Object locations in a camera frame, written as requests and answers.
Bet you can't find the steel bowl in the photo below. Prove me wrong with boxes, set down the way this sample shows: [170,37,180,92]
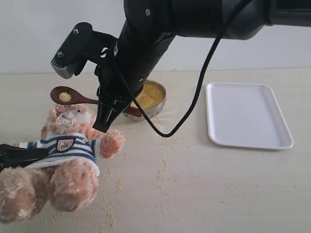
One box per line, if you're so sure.
[123,80,166,121]

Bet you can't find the yellow millet grains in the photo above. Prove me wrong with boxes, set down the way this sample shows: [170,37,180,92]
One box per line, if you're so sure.
[136,83,164,109]

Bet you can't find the white rectangular plastic tray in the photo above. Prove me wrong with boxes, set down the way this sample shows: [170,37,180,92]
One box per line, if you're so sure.
[205,82,294,150]

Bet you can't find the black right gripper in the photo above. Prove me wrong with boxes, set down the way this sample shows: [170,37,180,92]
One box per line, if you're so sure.
[93,32,175,133]

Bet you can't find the dark red wooden spoon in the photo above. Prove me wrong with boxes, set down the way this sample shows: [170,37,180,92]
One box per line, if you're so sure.
[50,86,133,105]

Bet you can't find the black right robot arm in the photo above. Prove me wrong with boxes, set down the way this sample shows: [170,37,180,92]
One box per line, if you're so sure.
[93,0,311,132]

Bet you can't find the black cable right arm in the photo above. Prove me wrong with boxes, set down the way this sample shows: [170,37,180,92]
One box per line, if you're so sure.
[102,0,253,138]

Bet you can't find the plush teddy bear striped sweater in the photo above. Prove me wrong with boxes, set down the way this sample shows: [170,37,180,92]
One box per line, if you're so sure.
[0,104,125,224]

